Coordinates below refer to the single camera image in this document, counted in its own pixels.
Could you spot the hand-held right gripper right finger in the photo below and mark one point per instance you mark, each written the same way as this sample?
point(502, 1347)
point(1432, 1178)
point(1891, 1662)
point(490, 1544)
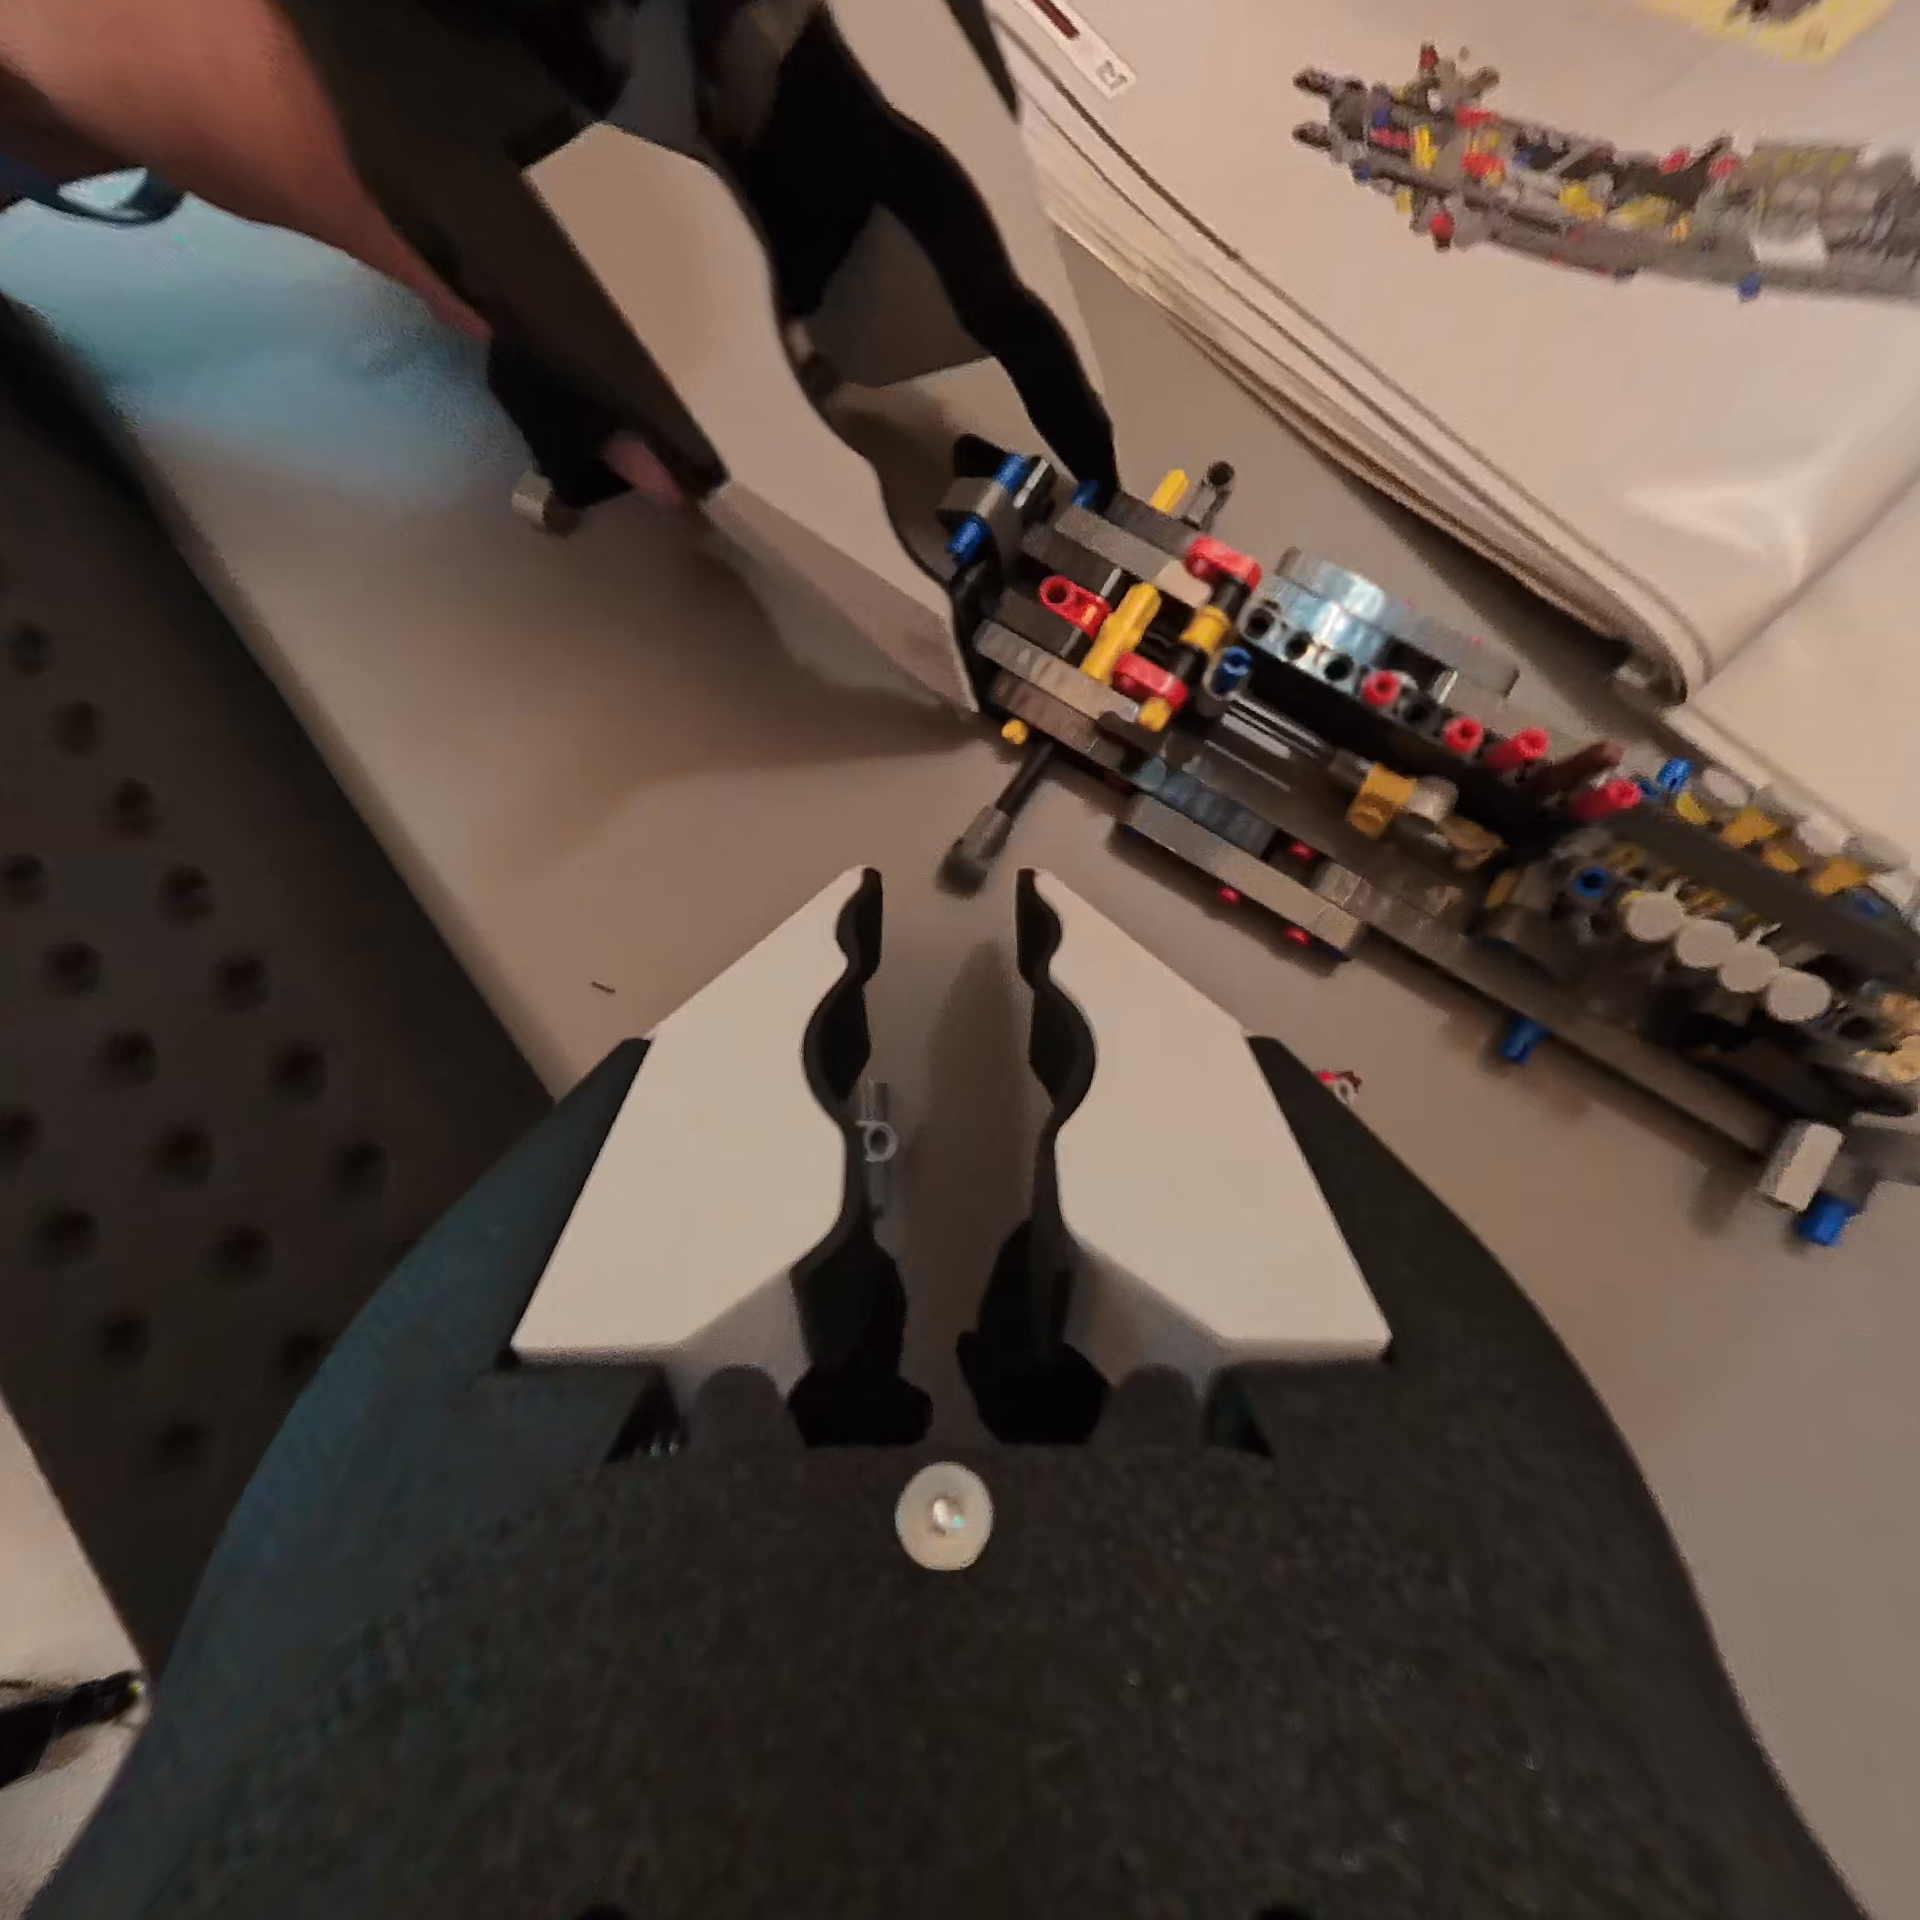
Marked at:
point(1201, 1199)

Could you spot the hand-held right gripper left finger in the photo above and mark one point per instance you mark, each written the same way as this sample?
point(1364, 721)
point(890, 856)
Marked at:
point(691, 1199)

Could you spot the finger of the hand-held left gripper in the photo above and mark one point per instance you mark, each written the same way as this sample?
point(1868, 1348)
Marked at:
point(707, 300)
point(1036, 390)

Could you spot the light grey lego connector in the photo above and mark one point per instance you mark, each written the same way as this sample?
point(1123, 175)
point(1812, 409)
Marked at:
point(879, 1141)

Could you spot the black lego axle grey bush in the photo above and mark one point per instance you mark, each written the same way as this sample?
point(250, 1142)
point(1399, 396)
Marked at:
point(996, 822)

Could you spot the grey lego chassis assembly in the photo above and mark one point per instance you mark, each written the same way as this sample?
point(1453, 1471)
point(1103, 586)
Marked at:
point(1349, 720)

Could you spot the small grey red lego piece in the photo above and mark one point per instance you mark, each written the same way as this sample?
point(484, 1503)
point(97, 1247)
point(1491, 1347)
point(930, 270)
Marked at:
point(1337, 1079)

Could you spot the person's left hand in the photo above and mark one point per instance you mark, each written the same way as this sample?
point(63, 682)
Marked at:
point(270, 136)

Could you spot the open instruction booklet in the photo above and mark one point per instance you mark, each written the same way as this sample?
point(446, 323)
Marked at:
point(1500, 420)

